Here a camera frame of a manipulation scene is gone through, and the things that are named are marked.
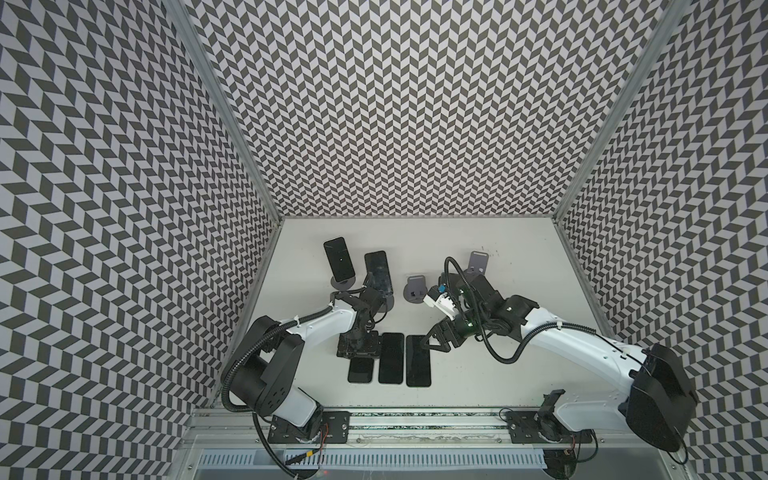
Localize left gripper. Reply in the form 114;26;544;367
337;327;384;361

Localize phone with teal case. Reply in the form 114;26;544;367
405;335;432;388

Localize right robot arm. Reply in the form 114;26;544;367
422;274;699;452

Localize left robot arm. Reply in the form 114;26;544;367
220;287;391;442

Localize middle grey stand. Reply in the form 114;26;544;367
403;275;428;304

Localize grey stand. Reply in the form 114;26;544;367
403;275;428;304
379;295;394;313
464;251;490;280
330;275;356;292

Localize far left grey stand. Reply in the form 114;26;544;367
330;275;356;292

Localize rightmost grey stand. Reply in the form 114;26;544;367
464;251;490;280

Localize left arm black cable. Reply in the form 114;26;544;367
219;305;334;415

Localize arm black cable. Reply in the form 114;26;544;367
219;305;334;415
442;256;601;366

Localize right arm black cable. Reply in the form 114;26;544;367
442;256;601;366

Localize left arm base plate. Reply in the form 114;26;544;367
268;410;351;444

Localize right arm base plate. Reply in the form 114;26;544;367
498;409;594;446

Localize aluminium mounting rail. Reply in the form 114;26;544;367
178;407;647;449

